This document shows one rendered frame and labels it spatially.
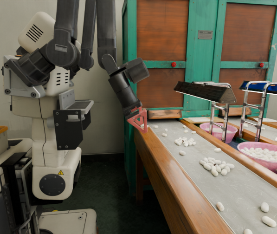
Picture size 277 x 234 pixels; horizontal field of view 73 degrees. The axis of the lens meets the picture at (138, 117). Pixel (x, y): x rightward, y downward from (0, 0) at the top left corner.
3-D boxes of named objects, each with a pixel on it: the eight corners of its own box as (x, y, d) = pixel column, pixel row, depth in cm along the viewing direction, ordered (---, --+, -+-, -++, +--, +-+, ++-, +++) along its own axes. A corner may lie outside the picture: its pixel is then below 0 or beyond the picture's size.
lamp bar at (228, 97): (220, 104, 84) (222, 87, 83) (173, 90, 144) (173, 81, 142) (236, 103, 86) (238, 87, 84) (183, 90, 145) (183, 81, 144)
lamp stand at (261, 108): (256, 152, 120) (267, 82, 109) (235, 141, 139) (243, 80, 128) (281, 150, 123) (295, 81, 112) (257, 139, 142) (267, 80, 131)
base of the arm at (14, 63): (25, 63, 61) (4, 61, 50) (43, 48, 61) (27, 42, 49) (44, 84, 64) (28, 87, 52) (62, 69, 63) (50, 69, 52)
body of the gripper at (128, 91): (139, 101, 68) (130, 83, 66) (143, 106, 58) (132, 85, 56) (123, 109, 68) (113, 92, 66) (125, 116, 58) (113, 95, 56)
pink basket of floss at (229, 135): (231, 148, 126) (233, 135, 124) (193, 139, 142) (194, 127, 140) (239, 138, 146) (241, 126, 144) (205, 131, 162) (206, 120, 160)
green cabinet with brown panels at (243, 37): (128, 113, 158) (127, -14, 136) (123, 102, 211) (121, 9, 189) (267, 107, 180) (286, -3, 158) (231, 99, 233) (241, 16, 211)
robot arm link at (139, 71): (100, 59, 63) (99, 57, 54) (131, 43, 63) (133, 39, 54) (118, 90, 66) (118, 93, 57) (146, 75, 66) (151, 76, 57)
